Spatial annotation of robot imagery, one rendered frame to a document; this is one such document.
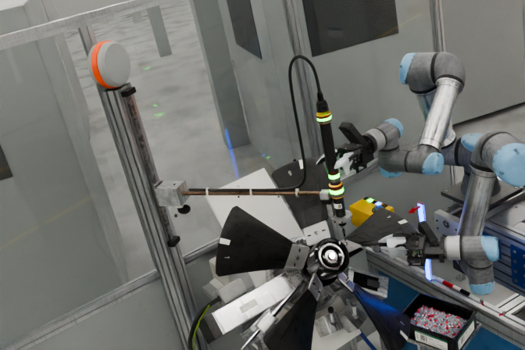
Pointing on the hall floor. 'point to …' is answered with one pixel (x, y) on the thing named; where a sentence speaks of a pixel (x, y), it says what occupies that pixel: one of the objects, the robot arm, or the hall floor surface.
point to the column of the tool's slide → (179, 276)
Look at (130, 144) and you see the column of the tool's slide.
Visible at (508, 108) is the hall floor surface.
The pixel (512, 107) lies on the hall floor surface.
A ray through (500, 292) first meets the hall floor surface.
